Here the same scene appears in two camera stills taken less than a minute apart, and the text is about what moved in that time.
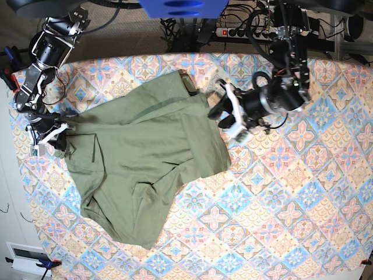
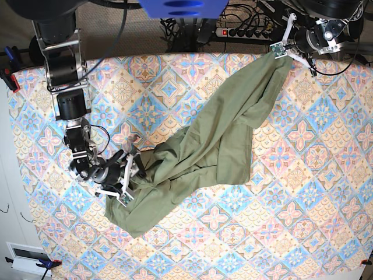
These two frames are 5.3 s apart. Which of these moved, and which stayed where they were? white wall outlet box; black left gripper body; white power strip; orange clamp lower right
Moved: black left gripper body
Stayed: white wall outlet box; white power strip; orange clamp lower right
